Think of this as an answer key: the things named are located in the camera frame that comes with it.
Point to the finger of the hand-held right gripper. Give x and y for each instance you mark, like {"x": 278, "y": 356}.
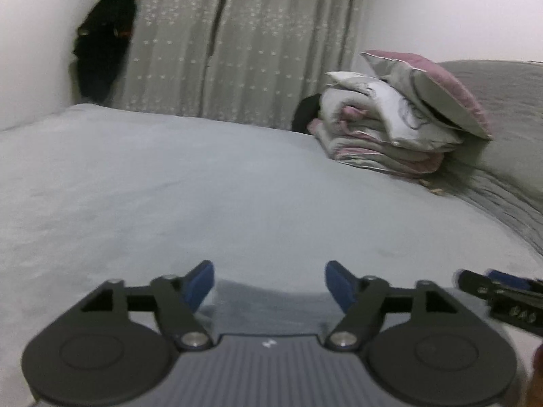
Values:
{"x": 509, "y": 280}
{"x": 477, "y": 284}

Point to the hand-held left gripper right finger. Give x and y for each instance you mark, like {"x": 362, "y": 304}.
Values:
{"x": 341, "y": 286}

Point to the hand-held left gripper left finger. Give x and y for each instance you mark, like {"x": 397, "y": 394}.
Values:
{"x": 199, "y": 286}

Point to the grey printed knit sweater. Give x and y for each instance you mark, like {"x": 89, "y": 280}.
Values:
{"x": 271, "y": 309}

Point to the black hanging clothes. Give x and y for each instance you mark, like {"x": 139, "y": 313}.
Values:
{"x": 104, "y": 46}

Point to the grey bed headboard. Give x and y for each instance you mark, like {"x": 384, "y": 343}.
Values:
{"x": 505, "y": 135}

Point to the black cloth bundle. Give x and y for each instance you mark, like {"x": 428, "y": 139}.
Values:
{"x": 306, "y": 114}

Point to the grey and pink pillow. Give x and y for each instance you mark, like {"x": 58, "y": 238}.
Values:
{"x": 428, "y": 89}

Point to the grey star-patterned curtain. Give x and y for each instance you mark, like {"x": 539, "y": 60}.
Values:
{"x": 246, "y": 42}

